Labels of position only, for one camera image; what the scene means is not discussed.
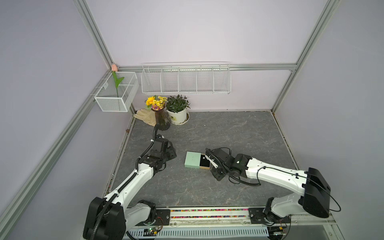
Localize mint green jewelry box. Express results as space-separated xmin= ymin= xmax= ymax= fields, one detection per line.
xmin=185 ymin=152 xmax=211 ymax=170

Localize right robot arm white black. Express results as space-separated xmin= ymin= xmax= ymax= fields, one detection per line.
xmin=205 ymin=148 xmax=334 ymax=226

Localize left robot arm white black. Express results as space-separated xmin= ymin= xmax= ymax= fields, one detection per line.
xmin=83 ymin=124 xmax=177 ymax=240

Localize dark glass vase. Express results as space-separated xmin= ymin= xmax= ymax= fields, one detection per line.
xmin=155 ymin=109 xmax=171 ymax=131

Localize white plant pot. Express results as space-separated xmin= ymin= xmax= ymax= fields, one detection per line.
xmin=167 ymin=109 xmax=190 ymax=125

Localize yellow flower bouquet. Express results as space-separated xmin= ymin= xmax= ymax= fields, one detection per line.
xmin=146 ymin=96 xmax=168 ymax=111

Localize green potted plant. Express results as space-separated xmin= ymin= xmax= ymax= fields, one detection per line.
xmin=166 ymin=95 xmax=190 ymax=113

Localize small white mesh basket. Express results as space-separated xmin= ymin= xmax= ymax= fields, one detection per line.
xmin=94 ymin=72 xmax=139 ymax=113

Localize white vent grille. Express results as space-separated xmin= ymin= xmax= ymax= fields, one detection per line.
xmin=128 ymin=227 xmax=269 ymax=240

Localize pink artificial tulip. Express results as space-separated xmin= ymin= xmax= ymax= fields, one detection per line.
xmin=111 ymin=64 xmax=124 ymax=98

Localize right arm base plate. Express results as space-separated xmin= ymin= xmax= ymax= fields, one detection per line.
xmin=249 ymin=208 xmax=291 ymax=226

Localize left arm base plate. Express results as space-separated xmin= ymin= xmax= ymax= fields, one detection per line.
xmin=137 ymin=209 xmax=171 ymax=227

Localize long white wire basket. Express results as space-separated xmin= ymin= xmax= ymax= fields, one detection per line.
xmin=141 ymin=62 xmax=232 ymax=95

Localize black corrugated cable conduit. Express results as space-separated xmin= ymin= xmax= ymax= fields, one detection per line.
xmin=89 ymin=193 xmax=119 ymax=240

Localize aluminium front rail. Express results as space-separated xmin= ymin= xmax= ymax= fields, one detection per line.
xmin=127 ymin=207 xmax=334 ymax=235

